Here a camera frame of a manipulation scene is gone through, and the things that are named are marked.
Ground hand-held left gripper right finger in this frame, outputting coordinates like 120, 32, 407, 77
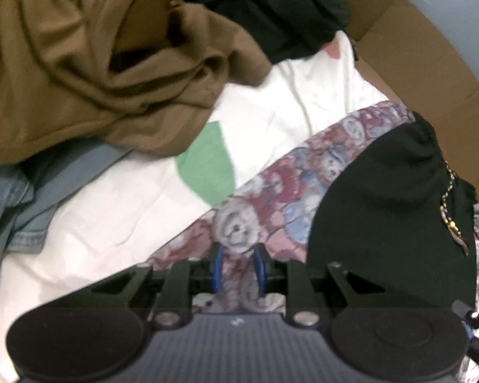
252, 245, 388, 327

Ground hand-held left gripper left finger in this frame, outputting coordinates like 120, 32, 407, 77
90, 245, 225, 327

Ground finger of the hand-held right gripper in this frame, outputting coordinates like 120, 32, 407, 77
451, 299, 479, 372

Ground black shorts with patterned lining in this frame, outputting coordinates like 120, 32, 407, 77
146, 101, 479, 383

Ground cream bear printed blanket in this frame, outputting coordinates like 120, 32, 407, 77
0, 32, 390, 383

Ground blue denim garment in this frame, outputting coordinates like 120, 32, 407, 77
0, 139, 134, 316

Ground brown garment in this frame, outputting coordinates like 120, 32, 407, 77
0, 0, 278, 166

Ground folded cardboard sheet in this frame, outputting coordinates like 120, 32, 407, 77
337, 0, 479, 184

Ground black crumpled garment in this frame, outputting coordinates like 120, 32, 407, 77
179, 0, 352, 64

